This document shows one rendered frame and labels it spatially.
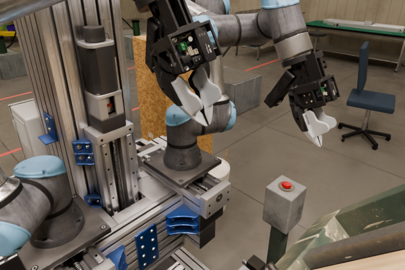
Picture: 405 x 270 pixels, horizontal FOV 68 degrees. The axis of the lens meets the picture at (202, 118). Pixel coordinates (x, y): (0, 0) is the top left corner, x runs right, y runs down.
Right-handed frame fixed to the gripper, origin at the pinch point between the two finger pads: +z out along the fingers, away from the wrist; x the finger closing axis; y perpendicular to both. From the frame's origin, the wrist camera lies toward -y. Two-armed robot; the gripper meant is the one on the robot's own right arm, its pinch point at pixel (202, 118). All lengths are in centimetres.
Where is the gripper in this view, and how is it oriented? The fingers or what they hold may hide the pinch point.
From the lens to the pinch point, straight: 50.0
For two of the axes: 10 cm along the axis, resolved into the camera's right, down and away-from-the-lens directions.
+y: 4.8, 0.1, -8.8
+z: 3.8, 9.0, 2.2
